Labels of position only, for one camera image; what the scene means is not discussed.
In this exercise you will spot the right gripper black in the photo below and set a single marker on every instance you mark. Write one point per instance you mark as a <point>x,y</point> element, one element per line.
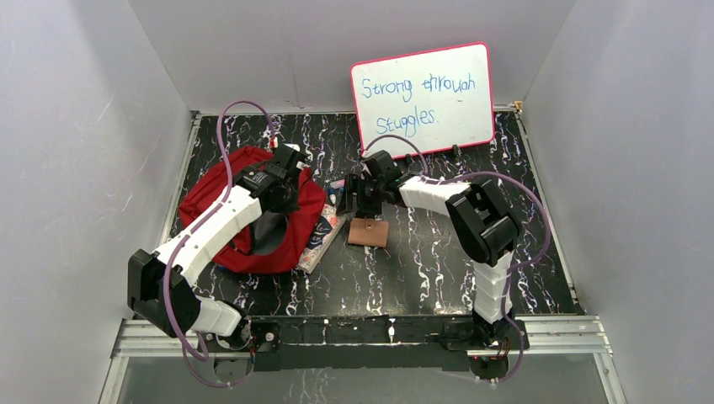
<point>354,183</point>

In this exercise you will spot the Little Women paperback book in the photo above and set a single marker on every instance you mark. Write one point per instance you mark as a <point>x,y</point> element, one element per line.
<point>323,234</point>

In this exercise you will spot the red student backpack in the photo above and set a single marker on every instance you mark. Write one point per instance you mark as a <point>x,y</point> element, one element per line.
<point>271,245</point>

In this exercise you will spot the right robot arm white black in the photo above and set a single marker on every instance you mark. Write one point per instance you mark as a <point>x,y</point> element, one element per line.
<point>485,228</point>

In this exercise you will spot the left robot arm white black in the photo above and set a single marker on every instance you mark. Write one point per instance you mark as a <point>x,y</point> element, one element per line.
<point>160,283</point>

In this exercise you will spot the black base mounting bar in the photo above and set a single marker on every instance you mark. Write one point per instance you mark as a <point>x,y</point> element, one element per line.
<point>459,343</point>

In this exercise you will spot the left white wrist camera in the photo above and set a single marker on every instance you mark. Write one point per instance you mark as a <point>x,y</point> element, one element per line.
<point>290,158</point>

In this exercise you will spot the whiteboard with pink frame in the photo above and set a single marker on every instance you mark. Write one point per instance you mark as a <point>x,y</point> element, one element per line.
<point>427,101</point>

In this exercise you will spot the aluminium frame rail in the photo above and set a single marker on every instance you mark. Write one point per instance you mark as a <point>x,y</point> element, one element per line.
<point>553,334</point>

